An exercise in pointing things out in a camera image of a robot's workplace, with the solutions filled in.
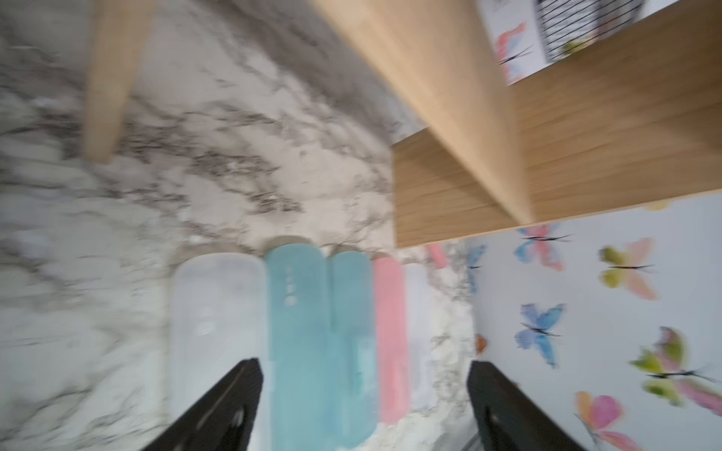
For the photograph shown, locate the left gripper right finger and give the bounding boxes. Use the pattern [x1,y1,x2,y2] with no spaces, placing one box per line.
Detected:
[466,361,584,451]

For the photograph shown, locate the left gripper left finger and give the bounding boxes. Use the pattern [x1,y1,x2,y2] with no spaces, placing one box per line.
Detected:
[144,358,263,451]

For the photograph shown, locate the clear pencil case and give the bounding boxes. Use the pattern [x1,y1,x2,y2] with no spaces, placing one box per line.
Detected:
[403,263,435,411]
[168,253,272,450]

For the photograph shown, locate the teal pencil case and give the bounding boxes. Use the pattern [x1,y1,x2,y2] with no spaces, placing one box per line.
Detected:
[329,251,379,449]
[265,244,335,450]

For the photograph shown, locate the pink pencil case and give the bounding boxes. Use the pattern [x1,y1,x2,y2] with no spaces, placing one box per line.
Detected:
[372,257,411,425]

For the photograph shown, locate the wooden two-tier shelf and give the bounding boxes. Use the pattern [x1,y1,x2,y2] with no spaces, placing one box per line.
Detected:
[88,1,721,247]

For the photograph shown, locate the purple pink garden trowel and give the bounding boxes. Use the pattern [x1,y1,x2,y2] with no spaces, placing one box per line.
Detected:
[426,242,449,269]

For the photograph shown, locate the black wire basket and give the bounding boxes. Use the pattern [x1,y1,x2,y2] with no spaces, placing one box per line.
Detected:
[532,0,645,63]

